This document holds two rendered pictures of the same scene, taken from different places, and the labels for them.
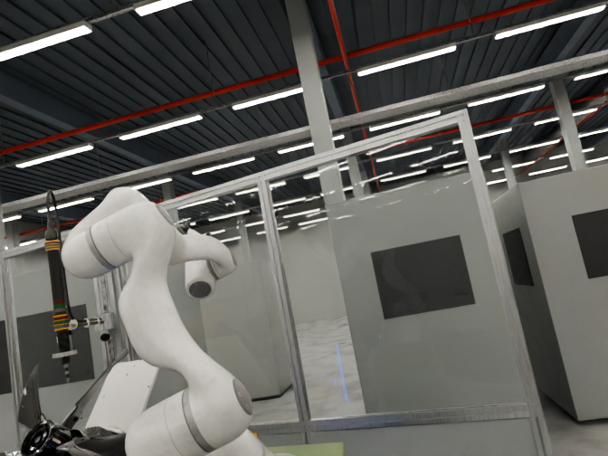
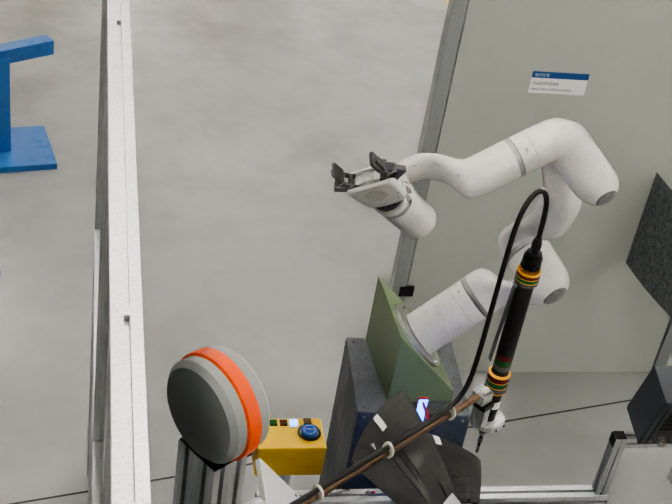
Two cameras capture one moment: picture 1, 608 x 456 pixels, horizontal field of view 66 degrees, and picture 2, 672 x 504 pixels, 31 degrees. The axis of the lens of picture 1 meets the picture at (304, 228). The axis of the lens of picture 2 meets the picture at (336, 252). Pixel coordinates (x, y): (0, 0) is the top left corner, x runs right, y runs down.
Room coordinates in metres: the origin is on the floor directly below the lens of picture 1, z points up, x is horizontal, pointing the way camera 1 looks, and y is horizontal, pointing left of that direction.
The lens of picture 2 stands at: (2.82, 2.02, 3.01)
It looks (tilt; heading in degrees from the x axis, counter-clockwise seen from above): 35 degrees down; 233
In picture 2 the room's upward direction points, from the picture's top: 10 degrees clockwise
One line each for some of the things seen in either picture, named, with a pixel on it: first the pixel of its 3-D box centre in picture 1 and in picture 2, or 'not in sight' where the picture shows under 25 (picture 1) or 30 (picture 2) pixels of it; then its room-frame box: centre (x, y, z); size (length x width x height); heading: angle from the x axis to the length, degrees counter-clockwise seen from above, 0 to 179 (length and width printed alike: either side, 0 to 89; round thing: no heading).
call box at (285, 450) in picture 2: not in sight; (287, 448); (1.62, 0.37, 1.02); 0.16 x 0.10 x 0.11; 158
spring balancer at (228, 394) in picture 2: not in sight; (217, 404); (2.18, 0.97, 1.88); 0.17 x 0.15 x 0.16; 68
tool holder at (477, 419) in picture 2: (63, 339); (487, 404); (1.49, 0.81, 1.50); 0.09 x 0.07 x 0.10; 13
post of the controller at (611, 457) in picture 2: not in sight; (609, 463); (0.85, 0.68, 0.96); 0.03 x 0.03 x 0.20; 68
